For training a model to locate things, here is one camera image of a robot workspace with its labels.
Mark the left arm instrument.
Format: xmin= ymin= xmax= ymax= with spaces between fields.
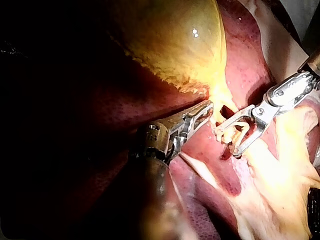
xmin=128 ymin=114 xmax=191 ymax=165

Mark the left arm instrument jaw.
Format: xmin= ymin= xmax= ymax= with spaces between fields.
xmin=186 ymin=109 xmax=214 ymax=136
xmin=183 ymin=100 xmax=215 ymax=119

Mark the right arm instrument jaw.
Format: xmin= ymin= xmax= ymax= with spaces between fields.
xmin=215 ymin=104 xmax=256 ymax=135
xmin=231 ymin=119 xmax=266 ymax=158

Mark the right arm instrument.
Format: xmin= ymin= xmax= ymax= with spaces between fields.
xmin=251 ymin=70 xmax=320 ymax=124

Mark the white clip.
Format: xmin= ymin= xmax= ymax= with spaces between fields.
xmin=225 ymin=121 xmax=252 ymax=151

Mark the gallbladder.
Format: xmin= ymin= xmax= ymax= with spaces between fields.
xmin=106 ymin=0 xmax=237 ymax=122

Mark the dark red liver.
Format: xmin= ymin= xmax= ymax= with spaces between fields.
xmin=37 ymin=0 xmax=320 ymax=240

